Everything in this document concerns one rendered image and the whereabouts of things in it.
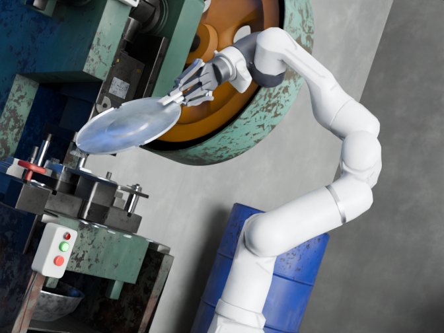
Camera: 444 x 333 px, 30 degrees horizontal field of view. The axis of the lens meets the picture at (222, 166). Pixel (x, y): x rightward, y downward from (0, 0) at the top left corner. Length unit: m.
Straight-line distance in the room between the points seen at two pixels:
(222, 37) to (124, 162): 1.64
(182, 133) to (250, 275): 0.86
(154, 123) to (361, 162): 0.54
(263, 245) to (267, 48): 0.57
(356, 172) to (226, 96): 0.80
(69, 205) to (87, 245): 0.13
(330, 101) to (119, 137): 0.57
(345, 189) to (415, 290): 3.44
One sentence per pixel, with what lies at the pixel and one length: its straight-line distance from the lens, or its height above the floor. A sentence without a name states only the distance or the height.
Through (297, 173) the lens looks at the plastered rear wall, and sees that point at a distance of 5.60.
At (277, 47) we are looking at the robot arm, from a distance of 2.29.
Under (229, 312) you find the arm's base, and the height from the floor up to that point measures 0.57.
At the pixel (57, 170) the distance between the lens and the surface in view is 2.60.
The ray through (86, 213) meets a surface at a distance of 2.51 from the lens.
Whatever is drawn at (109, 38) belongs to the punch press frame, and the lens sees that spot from 2.51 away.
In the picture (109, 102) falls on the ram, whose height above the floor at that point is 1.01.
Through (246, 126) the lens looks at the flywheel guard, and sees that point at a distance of 2.71.
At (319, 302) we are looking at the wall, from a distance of 5.86.
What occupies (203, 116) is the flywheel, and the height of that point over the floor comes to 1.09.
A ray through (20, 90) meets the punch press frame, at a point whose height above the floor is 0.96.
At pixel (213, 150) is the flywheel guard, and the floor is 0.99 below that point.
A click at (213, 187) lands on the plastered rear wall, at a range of 4.96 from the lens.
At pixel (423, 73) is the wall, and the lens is 5.90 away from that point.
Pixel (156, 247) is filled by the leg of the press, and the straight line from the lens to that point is 2.64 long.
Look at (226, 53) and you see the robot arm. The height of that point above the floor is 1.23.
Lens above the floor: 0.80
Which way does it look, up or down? 3 degrees up
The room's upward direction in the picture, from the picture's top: 19 degrees clockwise
